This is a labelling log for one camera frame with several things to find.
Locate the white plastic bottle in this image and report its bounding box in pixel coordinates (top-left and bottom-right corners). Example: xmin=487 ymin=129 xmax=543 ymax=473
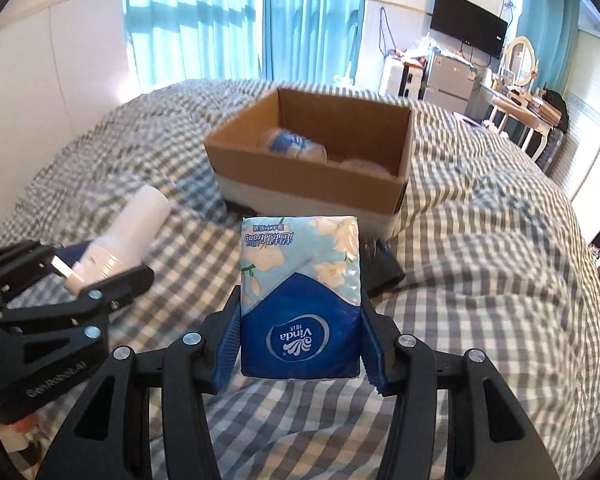
xmin=65 ymin=185 xmax=171 ymax=295

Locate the blue Vinda tissue pack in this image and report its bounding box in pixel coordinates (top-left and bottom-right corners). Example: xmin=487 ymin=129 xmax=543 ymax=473
xmin=240 ymin=216 xmax=362 ymax=380

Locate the grey checked bed quilt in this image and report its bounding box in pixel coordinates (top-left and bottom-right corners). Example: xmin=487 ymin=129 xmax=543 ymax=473
xmin=0 ymin=80 xmax=600 ymax=479

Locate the black flat object on bed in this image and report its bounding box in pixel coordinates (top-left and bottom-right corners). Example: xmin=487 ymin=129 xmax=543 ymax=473
xmin=360 ymin=240 xmax=405 ymax=298

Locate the water bottle blue label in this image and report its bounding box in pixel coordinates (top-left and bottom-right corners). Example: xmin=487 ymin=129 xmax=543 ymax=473
xmin=260 ymin=128 xmax=327 ymax=162

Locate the brown cardboard box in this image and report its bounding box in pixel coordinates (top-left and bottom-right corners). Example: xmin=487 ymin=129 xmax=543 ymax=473
xmin=204 ymin=88 xmax=416 ymax=240

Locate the teal window curtain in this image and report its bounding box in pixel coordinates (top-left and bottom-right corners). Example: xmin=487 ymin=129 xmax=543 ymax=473
xmin=122 ymin=0 xmax=365 ymax=90

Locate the wooden chair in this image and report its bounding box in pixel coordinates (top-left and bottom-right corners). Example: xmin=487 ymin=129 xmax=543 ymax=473
xmin=482 ymin=92 xmax=552 ymax=162

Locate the white suitcase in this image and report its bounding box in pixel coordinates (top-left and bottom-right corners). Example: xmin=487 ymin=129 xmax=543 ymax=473
xmin=378 ymin=58 xmax=410 ymax=98

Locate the small silver refrigerator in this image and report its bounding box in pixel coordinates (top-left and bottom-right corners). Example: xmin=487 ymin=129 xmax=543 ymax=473
xmin=420 ymin=53 xmax=477 ymax=114

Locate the oval vanity mirror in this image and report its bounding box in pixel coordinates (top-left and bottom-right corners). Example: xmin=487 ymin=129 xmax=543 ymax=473
xmin=504 ymin=36 xmax=538 ymax=87

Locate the teal right curtain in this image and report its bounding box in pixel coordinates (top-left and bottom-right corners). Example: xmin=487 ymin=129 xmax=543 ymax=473
xmin=517 ymin=0 xmax=580 ymax=93

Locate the black wall television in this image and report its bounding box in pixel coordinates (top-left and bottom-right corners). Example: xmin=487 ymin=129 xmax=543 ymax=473
xmin=430 ymin=0 xmax=508 ymax=58

